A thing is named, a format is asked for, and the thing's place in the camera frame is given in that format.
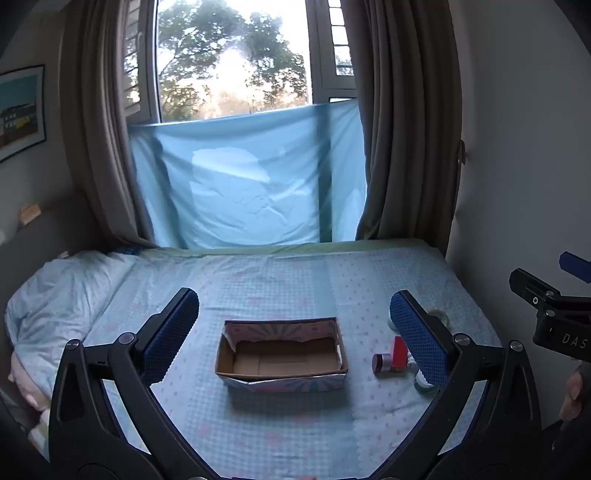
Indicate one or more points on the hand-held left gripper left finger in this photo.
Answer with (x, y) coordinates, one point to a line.
(171, 337)

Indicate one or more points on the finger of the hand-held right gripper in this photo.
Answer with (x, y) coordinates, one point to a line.
(531, 284)
(575, 264)

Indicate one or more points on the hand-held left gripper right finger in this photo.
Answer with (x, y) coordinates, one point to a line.
(418, 341)

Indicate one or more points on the red inhaler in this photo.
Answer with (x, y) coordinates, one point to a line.
(399, 353)

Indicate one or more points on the clear tape roll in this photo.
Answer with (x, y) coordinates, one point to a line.
(439, 318)

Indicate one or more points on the dark red small jar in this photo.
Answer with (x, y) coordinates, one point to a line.
(381, 363)

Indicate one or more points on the white round jar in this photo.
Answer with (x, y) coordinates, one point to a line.
(422, 386)

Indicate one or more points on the patterned cardboard box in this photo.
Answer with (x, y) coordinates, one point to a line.
(281, 355)

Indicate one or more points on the person's right hand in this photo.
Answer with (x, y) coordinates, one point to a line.
(575, 391)

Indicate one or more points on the light blue duvet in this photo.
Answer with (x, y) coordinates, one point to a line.
(64, 304)

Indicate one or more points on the checkered bed sheet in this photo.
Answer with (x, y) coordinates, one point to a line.
(286, 286)

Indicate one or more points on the pink pillow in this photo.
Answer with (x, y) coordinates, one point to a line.
(27, 383)

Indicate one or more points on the light blue cloth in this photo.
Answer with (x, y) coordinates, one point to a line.
(249, 184)

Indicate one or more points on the small wooden block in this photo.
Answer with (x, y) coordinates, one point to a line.
(30, 213)

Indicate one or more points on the grey-brown curtain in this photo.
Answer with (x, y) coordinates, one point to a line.
(111, 138)
(406, 138)

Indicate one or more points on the window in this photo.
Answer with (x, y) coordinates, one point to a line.
(231, 60)

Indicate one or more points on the framed wall picture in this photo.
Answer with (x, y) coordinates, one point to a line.
(18, 115)

